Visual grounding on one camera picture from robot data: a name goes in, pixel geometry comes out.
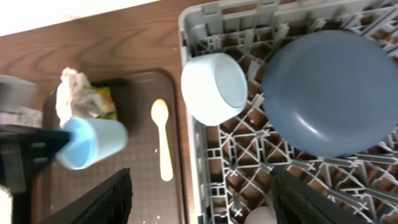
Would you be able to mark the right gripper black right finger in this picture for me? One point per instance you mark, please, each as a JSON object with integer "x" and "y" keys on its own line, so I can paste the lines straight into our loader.
{"x": 295, "y": 202}

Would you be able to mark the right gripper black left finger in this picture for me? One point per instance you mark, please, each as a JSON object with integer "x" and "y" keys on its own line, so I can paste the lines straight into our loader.
{"x": 110, "y": 202}

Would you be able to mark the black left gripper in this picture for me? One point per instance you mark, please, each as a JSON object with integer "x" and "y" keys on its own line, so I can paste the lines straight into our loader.
{"x": 25, "y": 152}

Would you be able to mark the pink white cup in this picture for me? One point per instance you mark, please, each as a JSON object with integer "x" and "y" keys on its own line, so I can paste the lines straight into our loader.
{"x": 261, "y": 215}

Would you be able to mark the light blue cup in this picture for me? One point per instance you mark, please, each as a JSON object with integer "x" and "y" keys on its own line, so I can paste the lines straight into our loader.
{"x": 92, "y": 140}

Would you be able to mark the white paper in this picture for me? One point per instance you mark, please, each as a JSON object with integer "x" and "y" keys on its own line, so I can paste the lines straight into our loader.
{"x": 75, "y": 97}

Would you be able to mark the yellow food wrapper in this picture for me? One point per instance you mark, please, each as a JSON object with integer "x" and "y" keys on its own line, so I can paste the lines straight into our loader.
{"x": 101, "y": 104}

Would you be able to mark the yellow spoon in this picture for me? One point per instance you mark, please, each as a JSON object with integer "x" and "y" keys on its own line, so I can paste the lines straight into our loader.
{"x": 160, "y": 115}

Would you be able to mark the large blue plate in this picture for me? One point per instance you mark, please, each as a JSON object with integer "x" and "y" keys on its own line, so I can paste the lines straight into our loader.
{"x": 331, "y": 93}

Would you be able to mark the light blue rice bowl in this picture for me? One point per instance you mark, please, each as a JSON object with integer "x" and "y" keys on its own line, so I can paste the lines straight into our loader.
{"x": 214, "y": 88}

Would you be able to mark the grey dishwasher rack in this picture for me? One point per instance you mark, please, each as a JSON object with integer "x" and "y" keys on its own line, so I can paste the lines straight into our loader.
{"x": 231, "y": 162}

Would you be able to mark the brown serving tray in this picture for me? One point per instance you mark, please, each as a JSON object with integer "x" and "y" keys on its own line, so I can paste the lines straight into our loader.
{"x": 153, "y": 200}

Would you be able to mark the clear plastic bin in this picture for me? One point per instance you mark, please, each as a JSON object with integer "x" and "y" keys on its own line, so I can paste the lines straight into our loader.
{"x": 17, "y": 95}

